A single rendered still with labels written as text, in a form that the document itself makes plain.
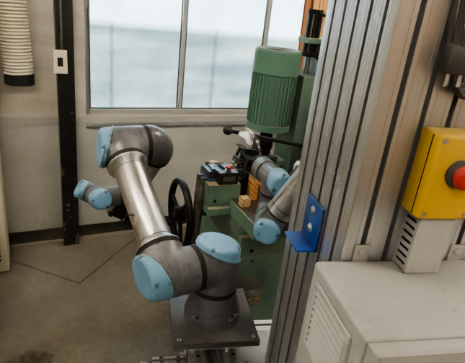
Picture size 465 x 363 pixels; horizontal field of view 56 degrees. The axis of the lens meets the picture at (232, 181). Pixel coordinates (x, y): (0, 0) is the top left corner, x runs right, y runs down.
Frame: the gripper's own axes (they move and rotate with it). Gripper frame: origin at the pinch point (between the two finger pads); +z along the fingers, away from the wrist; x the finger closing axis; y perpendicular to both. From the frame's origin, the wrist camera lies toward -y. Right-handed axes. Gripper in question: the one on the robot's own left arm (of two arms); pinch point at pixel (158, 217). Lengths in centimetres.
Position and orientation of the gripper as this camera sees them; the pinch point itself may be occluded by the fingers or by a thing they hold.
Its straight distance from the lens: 184.9
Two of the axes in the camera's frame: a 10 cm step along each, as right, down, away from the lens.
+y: -5.5, 8.2, 1.3
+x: 3.8, 3.9, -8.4
